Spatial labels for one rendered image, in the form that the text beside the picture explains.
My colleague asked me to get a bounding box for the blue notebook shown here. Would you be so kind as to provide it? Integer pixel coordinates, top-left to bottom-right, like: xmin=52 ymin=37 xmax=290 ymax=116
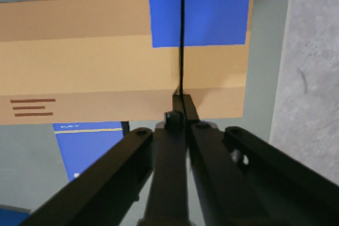
xmin=53 ymin=121 xmax=130 ymax=181

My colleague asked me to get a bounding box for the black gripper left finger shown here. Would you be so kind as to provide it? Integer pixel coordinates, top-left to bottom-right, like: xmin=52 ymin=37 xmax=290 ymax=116
xmin=17 ymin=95 xmax=191 ymax=226

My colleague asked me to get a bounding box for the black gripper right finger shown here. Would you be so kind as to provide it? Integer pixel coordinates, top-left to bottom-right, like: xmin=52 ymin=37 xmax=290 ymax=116
xmin=182 ymin=95 xmax=339 ymax=226

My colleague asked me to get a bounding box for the brown cardboard box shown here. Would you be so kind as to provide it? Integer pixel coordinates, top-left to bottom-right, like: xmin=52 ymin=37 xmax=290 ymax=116
xmin=0 ymin=0 xmax=253 ymax=125

